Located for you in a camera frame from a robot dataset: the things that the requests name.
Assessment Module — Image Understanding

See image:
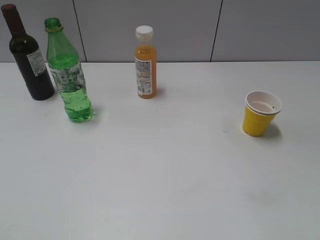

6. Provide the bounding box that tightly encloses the green sprite bottle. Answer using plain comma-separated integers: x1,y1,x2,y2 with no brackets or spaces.
44,17,94,123

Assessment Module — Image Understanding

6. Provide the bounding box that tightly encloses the yellow paper cup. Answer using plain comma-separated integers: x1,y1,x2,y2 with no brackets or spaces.
242,90,283,137

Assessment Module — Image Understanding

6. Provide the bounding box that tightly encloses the orange juice bottle white cap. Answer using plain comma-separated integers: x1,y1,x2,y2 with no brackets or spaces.
134,25,157,99

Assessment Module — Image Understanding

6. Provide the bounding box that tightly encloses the dark red wine bottle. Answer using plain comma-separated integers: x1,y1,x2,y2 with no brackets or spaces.
1,4,55,101

